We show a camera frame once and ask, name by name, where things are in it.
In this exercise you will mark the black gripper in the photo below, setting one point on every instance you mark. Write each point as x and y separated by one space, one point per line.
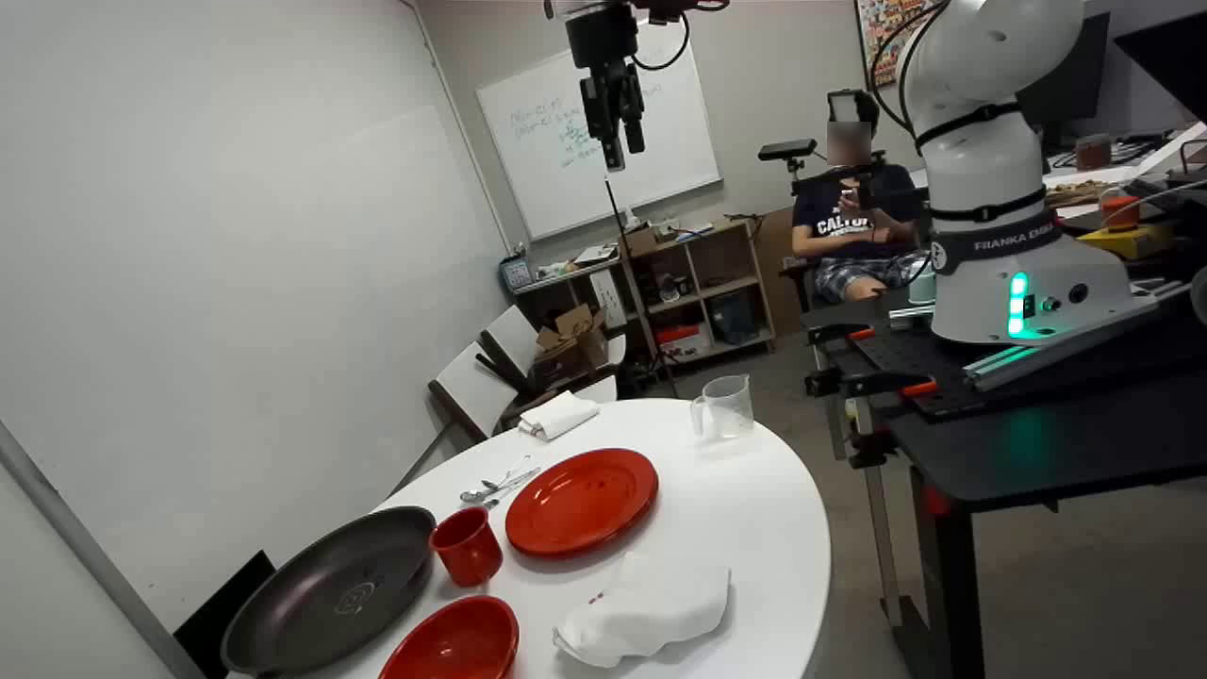
609 86

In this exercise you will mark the white towel with red stripes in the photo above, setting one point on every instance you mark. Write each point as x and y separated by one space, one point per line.
644 625

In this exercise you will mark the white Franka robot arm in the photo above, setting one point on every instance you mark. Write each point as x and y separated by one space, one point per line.
993 151

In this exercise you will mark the folded plain white towel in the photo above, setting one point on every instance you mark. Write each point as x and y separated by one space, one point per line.
561 417

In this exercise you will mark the red plate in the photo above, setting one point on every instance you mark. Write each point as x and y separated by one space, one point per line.
583 503

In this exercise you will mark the wooden cubby shelf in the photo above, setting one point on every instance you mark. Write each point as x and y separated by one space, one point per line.
702 294

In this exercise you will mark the cardboard box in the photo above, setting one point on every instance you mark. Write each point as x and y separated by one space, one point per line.
570 335

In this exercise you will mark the seated person in dark shirt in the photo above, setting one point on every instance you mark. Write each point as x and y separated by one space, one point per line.
850 220

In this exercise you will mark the clear plastic measuring cup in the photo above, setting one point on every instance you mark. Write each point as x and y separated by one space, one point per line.
724 417

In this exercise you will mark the silver spoon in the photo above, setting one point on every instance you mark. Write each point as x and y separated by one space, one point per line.
483 490

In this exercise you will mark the red mug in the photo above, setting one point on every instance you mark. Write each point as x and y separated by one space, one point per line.
470 550

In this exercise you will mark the black monitor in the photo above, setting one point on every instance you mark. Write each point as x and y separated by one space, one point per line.
1070 78

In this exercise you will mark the red bowl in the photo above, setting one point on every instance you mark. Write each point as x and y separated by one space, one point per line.
454 642

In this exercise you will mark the black desk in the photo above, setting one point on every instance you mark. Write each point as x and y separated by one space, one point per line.
1070 438

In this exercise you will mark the black frying pan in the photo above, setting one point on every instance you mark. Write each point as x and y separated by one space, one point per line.
331 594

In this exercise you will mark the wall whiteboard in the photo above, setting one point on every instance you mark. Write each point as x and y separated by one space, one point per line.
552 151

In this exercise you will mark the white board with wooden frame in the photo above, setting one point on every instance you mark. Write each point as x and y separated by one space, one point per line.
476 394
515 335

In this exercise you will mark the colourful wall poster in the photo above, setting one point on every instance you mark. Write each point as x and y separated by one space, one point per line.
888 31

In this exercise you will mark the aluminium rail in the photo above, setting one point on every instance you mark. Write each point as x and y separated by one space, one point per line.
1070 342

